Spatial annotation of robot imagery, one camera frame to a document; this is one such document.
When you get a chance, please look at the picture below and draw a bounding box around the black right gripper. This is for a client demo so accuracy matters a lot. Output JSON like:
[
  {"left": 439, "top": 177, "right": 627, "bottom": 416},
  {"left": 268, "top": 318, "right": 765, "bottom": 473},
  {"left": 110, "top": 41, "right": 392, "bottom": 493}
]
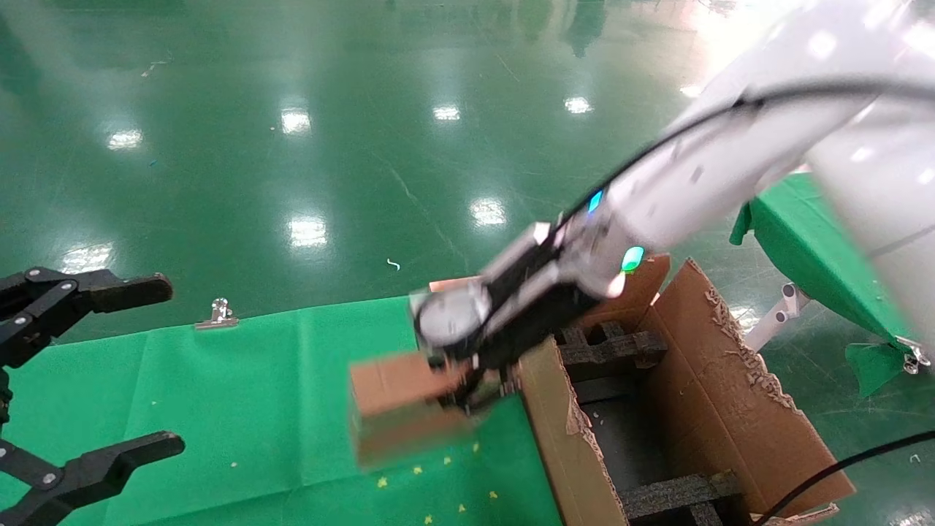
[{"left": 427, "top": 237, "right": 600, "bottom": 416}]

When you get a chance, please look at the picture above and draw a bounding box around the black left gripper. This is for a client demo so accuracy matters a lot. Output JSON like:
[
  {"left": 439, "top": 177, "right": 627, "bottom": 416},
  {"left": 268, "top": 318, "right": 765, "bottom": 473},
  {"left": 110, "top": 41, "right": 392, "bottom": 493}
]
[{"left": 0, "top": 268, "right": 186, "bottom": 526}]

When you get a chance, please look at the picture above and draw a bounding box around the small brown cardboard box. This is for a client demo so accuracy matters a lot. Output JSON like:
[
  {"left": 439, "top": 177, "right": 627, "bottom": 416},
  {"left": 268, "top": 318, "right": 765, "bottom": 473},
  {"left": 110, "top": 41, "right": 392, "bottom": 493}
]
[{"left": 349, "top": 351, "right": 484, "bottom": 470}]

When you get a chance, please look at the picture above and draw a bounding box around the large open cardboard carton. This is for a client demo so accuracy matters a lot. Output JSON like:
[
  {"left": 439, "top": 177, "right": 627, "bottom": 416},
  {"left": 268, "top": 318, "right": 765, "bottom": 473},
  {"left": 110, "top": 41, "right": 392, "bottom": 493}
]
[{"left": 517, "top": 254, "right": 855, "bottom": 526}]

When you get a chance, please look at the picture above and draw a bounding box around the large green table cloth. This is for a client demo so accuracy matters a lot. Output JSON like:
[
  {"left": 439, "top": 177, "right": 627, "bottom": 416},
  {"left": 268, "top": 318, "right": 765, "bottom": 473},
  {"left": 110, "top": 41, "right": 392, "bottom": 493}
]
[{"left": 0, "top": 296, "right": 563, "bottom": 526}]

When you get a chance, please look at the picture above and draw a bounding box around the silver binder clip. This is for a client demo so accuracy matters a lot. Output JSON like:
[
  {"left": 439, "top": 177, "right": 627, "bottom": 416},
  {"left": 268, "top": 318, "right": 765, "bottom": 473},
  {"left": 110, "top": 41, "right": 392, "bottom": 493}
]
[
  {"left": 194, "top": 298, "right": 240, "bottom": 331},
  {"left": 895, "top": 336, "right": 932, "bottom": 376}
]

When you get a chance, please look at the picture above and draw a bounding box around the green cloth on side table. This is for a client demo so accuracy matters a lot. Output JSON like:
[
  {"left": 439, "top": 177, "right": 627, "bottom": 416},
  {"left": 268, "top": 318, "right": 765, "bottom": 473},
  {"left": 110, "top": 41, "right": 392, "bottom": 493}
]
[{"left": 730, "top": 172, "right": 935, "bottom": 399}]

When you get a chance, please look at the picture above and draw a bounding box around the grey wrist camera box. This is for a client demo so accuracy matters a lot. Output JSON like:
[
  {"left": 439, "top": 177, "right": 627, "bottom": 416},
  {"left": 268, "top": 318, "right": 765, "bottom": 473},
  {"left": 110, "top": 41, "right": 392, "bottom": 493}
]
[{"left": 411, "top": 281, "right": 492, "bottom": 349}]

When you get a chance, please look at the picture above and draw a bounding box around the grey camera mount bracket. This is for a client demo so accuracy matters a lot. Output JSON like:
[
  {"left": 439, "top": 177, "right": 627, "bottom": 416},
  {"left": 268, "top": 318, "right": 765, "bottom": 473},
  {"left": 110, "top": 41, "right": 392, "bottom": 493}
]
[{"left": 482, "top": 221, "right": 563, "bottom": 282}]

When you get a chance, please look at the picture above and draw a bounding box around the thin black hanging cable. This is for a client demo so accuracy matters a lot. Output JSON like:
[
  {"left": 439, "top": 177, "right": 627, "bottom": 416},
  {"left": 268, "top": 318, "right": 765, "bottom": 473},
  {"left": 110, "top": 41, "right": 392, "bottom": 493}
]
[{"left": 756, "top": 430, "right": 935, "bottom": 526}]

